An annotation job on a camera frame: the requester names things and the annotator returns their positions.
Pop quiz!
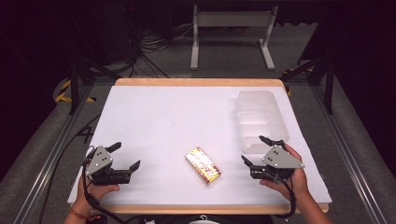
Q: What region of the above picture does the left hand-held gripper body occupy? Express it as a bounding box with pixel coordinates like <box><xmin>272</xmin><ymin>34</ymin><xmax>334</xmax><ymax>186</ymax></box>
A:
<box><xmin>85</xmin><ymin>145</ymin><xmax>132</xmax><ymax>187</ymax></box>

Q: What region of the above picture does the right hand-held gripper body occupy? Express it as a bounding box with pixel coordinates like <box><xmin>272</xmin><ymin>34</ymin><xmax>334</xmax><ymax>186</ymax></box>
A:
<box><xmin>249</xmin><ymin>140</ymin><xmax>305</xmax><ymax>183</ymax></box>

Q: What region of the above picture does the clear plastic container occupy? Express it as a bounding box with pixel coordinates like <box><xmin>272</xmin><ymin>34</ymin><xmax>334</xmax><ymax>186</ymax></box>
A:
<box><xmin>233</xmin><ymin>90</ymin><xmax>290</xmax><ymax>155</ymax></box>

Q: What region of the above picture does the gold snack packet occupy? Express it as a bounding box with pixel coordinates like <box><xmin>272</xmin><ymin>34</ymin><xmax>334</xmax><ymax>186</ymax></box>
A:
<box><xmin>184</xmin><ymin>147</ymin><xmax>223</xmax><ymax>187</ymax></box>

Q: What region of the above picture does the person's left hand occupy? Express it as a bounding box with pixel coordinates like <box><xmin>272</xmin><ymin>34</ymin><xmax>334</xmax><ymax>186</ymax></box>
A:
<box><xmin>72</xmin><ymin>173</ymin><xmax>121</xmax><ymax>213</ymax></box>

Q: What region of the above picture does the person's right hand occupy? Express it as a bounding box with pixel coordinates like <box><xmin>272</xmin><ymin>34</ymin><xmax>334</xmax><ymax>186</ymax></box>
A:
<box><xmin>260</xmin><ymin>144</ymin><xmax>310</xmax><ymax>203</ymax></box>

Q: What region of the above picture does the white table cover sheet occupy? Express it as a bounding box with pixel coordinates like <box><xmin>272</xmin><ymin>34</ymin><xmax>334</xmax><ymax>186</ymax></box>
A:
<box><xmin>67</xmin><ymin>85</ymin><xmax>332</xmax><ymax>206</ymax></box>

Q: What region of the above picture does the person's dark clothing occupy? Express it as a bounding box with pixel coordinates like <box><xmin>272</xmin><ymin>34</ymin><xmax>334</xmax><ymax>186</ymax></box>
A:
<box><xmin>138</xmin><ymin>214</ymin><xmax>276</xmax><ymax>224</ymax></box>

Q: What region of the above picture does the black metal stand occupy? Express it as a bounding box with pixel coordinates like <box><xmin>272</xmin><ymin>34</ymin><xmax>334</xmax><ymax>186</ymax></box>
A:
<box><xmin>66</xmin><ymin>55</ymin><xmax>123</xmax><ymax>116</ymax></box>
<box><xmin>279</xmin><ymin>54</ymin><xmax>337</xmax><ymax>116</ymax></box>

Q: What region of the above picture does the wooden table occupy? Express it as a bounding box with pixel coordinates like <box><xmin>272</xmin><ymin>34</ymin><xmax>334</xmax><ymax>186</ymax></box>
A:
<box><xmin>67</xmin><ymin>77</ymin><xmax>332</xmax><ymax>216</ymax></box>

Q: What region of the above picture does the black floor cable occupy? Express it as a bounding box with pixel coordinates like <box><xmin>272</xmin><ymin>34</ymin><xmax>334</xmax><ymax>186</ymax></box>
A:
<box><xmin>36</xmin><ymin>114</ymin><xmax>103</xmax><ymax>224</ymax></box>

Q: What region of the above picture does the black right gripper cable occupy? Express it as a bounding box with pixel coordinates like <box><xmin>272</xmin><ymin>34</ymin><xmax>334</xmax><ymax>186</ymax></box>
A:
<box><xmin>273</xmin><ymin>173</ymin><xmax>298</xmax><ymax>219</ymax></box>

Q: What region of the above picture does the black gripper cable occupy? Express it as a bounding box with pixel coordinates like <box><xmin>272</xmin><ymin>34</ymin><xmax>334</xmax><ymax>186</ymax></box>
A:
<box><xmin>273</xmin><ymin>173</ymin><xmax>298</xmax><ymax>219</ymax></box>
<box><xmin>81</xmin><ymin>145</ymin><xmax>142</xmax><ymax>224</ymax></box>

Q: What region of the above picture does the aluminium floor rail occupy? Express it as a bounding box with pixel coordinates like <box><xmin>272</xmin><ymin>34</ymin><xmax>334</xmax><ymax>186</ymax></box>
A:
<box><xmin>12</xmin><ymin>83</ymin><xmax>96</xmax><ymax>224</ymax></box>
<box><xmin>309</xmin><ymin>83</ymin><xmax>389</xmax><ymax>224</ymax></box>

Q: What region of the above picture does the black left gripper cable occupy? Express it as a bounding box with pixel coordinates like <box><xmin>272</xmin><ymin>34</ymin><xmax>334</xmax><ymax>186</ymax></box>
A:
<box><xmin>81</xmin><ymin>145</ymin><xmax>142</xmax><ymax>224</ymax></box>

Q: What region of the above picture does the orange wrist bracelet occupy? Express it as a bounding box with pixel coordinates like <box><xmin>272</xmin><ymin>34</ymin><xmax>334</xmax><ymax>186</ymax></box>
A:
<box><xmin>68</xmin><ymin>207</ymin><xmax>92</xmax><ymax>220</ymax></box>

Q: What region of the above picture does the bundle of floor cables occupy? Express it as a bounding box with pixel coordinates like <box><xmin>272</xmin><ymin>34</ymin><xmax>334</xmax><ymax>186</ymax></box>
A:
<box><xmin>122</xmin><ymin>12</ymin><xmax>195</xmax><ymax>79</ymax></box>

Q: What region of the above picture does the white metal stand frame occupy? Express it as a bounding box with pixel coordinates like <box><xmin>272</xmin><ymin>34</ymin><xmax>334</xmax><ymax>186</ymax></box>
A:
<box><xmin>190</xmin><ymin>4</ymin><xmax>279</xmax><ymax>72</ymax></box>

